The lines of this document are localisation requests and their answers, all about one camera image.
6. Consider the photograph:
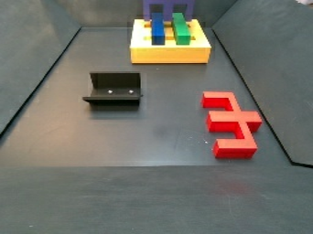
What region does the purple interlocking puzzle piece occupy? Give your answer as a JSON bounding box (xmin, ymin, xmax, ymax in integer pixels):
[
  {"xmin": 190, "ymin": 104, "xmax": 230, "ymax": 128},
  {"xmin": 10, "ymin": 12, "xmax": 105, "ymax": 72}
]
[{"xmin": 143, "ymin": 0, "xmax": 195, "ymax": 21}]

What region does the yellow board with slots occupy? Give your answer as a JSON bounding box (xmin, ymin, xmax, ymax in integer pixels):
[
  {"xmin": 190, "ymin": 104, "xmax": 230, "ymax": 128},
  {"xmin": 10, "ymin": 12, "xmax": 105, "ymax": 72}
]
[{"xmin": 130, "ymin": 19, "xmax": 211, "ymax": 64}]

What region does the red interlocking puzzle piece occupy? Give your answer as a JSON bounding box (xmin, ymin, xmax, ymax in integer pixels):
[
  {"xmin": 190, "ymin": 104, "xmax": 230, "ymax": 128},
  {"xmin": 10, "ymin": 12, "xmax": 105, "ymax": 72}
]
[{"xmin": 202, "ymin": 91, "xmax": 262, "ymax": 159}]

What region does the green block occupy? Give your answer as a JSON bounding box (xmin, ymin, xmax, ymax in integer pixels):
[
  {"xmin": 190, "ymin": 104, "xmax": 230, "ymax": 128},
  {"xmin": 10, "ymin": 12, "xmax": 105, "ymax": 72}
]
[{"xmin": 172, "ymin": 13, "xmax": 191, "ymax": 45}]

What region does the blue block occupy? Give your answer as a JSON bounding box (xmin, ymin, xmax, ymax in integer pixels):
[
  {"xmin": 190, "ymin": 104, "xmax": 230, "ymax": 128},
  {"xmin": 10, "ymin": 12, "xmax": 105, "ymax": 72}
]
[{"xmin": 150, "ymin": 13, "xmax": 164, "ymax": 45}]

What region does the black angled bracket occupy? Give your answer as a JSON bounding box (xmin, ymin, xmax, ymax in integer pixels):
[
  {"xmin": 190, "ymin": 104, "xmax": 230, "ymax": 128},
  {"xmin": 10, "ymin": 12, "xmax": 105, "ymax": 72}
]
[{"xmin": 83, "ymin": 71, "xmax": 142, "ymax": 104}]

